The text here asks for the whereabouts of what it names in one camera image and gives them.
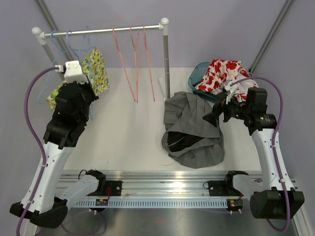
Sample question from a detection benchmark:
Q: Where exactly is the red floral white garment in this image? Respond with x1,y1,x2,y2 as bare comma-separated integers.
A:
192,59,249,103

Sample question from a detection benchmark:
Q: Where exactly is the pink hanger of dotted skirt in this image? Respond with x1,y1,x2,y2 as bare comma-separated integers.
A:
111,27,136,102

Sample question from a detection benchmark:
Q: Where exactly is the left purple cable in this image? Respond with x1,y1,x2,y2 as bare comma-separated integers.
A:
16,66,106,236

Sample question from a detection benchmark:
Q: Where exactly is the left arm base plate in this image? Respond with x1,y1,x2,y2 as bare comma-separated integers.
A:
97,180,123,197

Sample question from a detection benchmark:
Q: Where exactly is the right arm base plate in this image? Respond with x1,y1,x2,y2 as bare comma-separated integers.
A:
207,180,243,197

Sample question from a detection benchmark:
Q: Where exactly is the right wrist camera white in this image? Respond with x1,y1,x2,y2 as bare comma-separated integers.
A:
220,81,238,104

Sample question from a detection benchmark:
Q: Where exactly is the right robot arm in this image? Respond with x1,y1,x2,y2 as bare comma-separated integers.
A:
203,88,305,220

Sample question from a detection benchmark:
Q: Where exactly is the purple cable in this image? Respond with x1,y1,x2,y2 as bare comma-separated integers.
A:
230,76,292,232
16,66,106,236

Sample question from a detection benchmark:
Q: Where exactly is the lemon print garment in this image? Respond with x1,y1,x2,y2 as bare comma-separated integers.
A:
47,49,110,112

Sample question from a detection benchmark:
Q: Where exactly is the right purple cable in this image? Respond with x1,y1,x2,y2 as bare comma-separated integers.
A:
230,76,292,232

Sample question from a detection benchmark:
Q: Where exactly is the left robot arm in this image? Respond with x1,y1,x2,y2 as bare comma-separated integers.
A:
10,82,107,229

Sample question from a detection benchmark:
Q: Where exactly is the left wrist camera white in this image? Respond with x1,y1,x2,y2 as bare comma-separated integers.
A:
55,60,89,84

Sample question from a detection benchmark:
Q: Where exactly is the metal clothes rack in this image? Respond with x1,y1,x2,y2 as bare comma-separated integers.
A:
31,18,171,98

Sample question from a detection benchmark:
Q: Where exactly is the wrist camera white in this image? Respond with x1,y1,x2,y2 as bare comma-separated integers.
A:
220,81,238,104
55,60,89,84

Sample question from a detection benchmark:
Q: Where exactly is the teal plastic bin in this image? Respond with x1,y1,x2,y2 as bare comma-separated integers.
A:
188,62,224,103

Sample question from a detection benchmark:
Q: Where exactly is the grey garment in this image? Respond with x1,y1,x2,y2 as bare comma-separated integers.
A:
161,91,225,169

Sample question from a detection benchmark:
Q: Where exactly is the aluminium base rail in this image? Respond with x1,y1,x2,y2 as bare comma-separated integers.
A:
56,169,298,197

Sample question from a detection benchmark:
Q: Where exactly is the slotted cable duct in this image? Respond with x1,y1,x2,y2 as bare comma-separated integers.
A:
74,198,227,208

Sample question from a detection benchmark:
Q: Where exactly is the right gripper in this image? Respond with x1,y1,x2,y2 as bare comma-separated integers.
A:
203,91,252,127

